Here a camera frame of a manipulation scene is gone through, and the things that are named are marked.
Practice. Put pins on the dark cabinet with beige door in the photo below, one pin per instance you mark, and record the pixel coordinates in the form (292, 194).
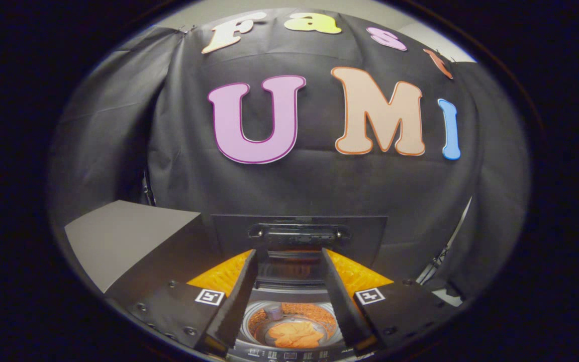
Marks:
(128, 236)

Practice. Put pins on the orange cloth garment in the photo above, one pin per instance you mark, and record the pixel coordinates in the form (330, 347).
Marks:
(294, 334)

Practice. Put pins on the black backdrop cloth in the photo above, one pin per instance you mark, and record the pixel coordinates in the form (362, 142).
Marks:
(319, 186)

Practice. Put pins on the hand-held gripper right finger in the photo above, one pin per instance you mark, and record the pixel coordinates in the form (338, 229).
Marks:
(340, 301)

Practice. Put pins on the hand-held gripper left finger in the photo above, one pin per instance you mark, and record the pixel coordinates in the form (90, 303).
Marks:
(236, 301)

